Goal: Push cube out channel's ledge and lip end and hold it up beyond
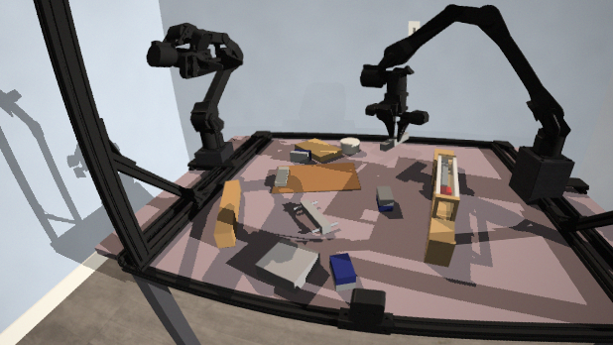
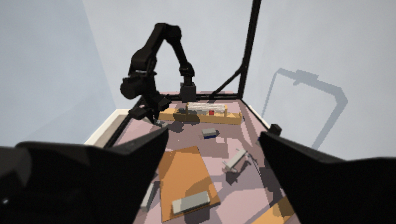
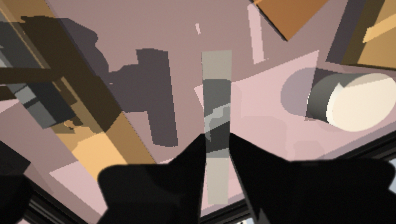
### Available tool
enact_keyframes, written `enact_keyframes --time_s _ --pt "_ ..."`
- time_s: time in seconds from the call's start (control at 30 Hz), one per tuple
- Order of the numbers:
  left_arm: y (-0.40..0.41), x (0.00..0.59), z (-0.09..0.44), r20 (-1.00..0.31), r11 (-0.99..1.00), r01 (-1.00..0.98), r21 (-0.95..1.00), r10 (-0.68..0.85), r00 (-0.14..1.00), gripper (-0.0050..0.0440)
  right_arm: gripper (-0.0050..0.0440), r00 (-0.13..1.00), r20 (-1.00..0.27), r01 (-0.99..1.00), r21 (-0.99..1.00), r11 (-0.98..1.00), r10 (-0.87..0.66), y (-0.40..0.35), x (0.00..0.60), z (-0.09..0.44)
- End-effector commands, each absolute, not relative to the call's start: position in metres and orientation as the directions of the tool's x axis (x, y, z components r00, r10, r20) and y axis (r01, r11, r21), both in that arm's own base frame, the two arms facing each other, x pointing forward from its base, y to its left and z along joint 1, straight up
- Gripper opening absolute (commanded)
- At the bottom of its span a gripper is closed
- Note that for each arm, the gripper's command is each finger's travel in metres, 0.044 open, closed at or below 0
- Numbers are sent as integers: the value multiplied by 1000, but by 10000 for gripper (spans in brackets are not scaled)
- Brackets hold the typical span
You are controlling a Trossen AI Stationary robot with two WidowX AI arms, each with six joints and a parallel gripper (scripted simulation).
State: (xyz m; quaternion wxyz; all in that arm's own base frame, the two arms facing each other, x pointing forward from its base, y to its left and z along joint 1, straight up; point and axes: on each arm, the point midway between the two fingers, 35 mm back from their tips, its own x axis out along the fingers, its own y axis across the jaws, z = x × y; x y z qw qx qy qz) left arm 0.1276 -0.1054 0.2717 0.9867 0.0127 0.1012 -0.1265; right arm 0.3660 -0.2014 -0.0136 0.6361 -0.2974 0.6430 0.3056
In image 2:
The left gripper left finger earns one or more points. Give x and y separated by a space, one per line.
118 180

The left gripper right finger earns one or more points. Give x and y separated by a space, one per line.
324 189

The orange-brown wooden clipboard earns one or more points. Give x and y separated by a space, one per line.
184 178

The orange flat bar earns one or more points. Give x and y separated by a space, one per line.
277 214

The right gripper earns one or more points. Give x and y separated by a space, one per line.
140 113

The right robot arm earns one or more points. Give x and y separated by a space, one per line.
145 58

